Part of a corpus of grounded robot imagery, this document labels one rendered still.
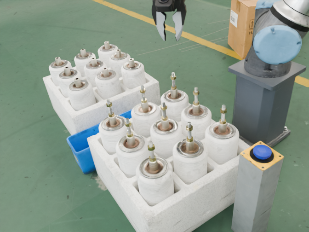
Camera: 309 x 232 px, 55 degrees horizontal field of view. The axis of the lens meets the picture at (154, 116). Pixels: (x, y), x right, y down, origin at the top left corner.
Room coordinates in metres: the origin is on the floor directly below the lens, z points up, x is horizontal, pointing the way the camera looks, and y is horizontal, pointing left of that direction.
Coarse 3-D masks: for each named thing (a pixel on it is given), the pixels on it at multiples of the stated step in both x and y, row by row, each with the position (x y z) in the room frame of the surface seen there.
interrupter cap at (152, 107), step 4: (140, 104) 0.83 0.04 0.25; (148, 104) 0.82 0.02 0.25; (152, 104) 0.82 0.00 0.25; (136, 108) 0.81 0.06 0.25; (140, 108) 0.81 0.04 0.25; (152, 108) 0.80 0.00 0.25; (156, 108) 0.79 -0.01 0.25; (136, 112) 0.78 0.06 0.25; (140, 112) 0.78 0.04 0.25; (144, 112) 0.78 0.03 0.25; (148, 112) 0.78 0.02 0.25; (152, 112) 0.77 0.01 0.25
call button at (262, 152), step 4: (256, 148) 0.49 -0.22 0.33; (260, 148) 0.49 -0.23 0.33; (264, 148) 0.48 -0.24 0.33; (268, 148) 0.48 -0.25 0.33; (256, 152) 0.47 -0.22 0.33; (260, 152) 0.47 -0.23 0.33; (264, 152) 0.47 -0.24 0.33; (268, 152) 0.47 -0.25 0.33; (256, 156) 0.47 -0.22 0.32; (260, 156) 0.46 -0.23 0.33; (264, 156) 0.46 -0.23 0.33; (268, 156) 0.46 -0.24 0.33
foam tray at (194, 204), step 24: (96, 144) 0.74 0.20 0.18; (240, 144) 0.66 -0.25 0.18; (96, 168) 0.76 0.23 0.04; (216, 168) 0.57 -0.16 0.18; (120, 192) 0.57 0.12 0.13; (192, 192) 0.50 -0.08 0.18; (216, 192) 0.54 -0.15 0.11; (144, 216) 0.45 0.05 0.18; (168, 216) 0.46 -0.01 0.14; (192, 216) 0.50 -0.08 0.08
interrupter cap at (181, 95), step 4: (168, 92) 0.88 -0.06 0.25; (180, 92) 0.88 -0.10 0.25; (164, 96) 0.86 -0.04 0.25; (168, 96) 0.86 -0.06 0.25; (180, 96) 0.85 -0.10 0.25; (184, 96) 0.84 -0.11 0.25; (168, 100) 0.83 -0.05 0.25; (172, 100) 0.83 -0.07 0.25; (176, 100) 0.83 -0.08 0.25; (180, 100) 0.82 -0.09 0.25
